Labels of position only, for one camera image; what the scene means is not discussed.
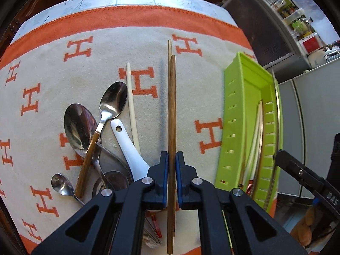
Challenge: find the person's right hand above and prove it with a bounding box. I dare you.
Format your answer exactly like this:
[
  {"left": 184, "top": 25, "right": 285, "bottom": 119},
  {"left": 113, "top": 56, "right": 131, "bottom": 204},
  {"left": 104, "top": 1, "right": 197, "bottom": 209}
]
[{"left": 289, "top": 207, "right": 333, "bottom": 246}]

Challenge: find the light wooden chopstick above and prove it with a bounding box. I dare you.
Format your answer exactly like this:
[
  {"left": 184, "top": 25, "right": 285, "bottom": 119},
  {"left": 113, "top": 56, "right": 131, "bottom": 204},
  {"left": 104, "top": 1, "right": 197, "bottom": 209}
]
[
  {"left": 251, "top": 99, "right": 266, "bottom": 201},
  {"left": 238, "top": 127, "right": 248, "bottom": 189},
  {"left": 167, "top": 39, "right": 176, "bottom": 241}
]

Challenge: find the cream chopstick with red bands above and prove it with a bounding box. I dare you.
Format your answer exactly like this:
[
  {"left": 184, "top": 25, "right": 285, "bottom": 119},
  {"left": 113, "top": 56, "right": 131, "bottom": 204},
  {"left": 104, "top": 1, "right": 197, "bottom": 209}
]
[
  {"left": 243, "top": 102, "right": 264, "bottom": 181},
  {"left": 125, "top": 62, "right": 142, "bottom": 154},
  {"left": 246, "top": 106, "right": 265, "bottom": 194}
]

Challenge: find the red label container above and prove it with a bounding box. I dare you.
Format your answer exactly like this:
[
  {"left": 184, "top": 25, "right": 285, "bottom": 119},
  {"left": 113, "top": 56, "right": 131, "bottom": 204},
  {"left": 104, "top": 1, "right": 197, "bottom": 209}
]
[{"left": 300, "top": 32, "right": 322, "bottom": 55}]

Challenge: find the red patterned chopstick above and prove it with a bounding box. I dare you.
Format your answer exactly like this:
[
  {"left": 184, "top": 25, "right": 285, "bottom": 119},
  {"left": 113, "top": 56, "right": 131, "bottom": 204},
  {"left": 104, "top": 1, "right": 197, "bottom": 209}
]
[{"left": 151, "top": 212, "right": 163, "bottom": 238}]

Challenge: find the metal cabinet with frosted doors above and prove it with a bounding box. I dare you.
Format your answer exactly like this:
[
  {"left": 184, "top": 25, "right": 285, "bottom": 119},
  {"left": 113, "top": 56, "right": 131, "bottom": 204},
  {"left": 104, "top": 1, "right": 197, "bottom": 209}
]
[{"left": 222, "top": 0, "right": 311, "bottom": 71}]

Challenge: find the wooden-handled metal spoon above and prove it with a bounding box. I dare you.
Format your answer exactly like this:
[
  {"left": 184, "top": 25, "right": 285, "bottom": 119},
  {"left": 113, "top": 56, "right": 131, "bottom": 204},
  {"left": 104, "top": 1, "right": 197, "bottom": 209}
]
[{"left": 75, "top": 81, "right": 128, "bottom": 201}]

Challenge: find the medium metal spoon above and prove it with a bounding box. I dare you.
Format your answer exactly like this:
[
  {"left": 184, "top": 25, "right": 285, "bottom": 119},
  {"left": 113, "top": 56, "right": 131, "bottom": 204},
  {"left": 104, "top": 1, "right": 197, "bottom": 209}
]
[{"left": 92, "top": 142, "right": 133, "bottom": 197}]

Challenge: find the orange beige printed blanket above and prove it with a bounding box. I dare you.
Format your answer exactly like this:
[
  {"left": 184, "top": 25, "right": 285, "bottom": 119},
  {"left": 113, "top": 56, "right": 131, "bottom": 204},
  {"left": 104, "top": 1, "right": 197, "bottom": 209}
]
[{"left": 0, "top": 5, "right": 278, "bottom": 255}]

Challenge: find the green plastic tray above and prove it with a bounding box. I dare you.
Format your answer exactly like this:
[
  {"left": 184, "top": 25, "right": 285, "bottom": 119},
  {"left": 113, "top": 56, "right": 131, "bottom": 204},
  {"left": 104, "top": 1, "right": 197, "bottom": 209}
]
[{"left": 215, "top": 52, "right": 284, "bottom": 217}]

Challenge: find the white-capped bottle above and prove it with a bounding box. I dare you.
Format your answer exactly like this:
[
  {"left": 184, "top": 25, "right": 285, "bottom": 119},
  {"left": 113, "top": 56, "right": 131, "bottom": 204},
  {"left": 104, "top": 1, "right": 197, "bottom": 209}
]
[{"left": 283, "top": 8, "right": 305, "bottom": 23}]

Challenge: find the large metal spoon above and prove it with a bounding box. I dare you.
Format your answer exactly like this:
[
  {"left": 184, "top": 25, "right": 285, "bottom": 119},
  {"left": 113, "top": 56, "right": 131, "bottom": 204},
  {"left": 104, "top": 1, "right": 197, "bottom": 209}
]
[{"left": 64, "top": 102, "right": 112, "bottom": 189}]

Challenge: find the dark brown wooden chopstick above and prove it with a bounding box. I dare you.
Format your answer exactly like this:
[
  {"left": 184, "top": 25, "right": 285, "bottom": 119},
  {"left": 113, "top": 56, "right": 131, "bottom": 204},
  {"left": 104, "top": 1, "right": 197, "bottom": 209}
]
[{"left": 167, "top": 55, "right": 177, "bottom": 255}]

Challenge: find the white ceramic spoon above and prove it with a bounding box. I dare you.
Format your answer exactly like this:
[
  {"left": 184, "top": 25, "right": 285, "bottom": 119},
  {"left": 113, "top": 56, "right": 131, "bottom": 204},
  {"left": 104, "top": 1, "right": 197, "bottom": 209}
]
[{"left": 110, "top": 119, "right": 150, "bottom": 182}]

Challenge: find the grey refrigerator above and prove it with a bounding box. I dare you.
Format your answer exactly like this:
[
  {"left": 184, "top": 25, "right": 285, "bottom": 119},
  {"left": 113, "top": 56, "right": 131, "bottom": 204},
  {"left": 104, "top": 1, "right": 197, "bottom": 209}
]
[{"left": 273, "top": 50, "right": 340, "bottom": 200}]

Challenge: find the small metal spoon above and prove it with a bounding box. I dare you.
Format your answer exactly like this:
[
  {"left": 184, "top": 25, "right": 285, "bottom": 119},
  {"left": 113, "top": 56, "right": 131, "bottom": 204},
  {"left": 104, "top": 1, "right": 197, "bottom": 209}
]
[{"left": 50, "top": 173, "right": 86, "bottom": 206}]

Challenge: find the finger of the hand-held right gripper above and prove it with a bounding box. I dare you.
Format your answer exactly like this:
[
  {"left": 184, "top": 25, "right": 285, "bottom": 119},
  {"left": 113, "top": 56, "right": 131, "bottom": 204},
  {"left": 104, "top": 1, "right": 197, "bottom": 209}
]
[{"left": 275, "top": 150, "right": 326, "bottom": 196}]

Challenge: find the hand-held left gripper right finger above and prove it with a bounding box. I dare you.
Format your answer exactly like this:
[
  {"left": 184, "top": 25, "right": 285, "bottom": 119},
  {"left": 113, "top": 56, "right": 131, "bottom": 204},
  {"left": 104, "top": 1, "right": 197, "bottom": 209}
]
[{"left": 175, "top": 151, "right": 309, "bottom": 255}]

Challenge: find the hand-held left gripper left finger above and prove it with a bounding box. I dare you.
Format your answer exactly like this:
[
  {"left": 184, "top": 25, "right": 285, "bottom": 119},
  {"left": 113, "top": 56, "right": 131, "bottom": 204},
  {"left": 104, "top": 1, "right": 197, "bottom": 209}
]
[{"left": 30, "top": 151, "right": 169, "bottom": 255}]

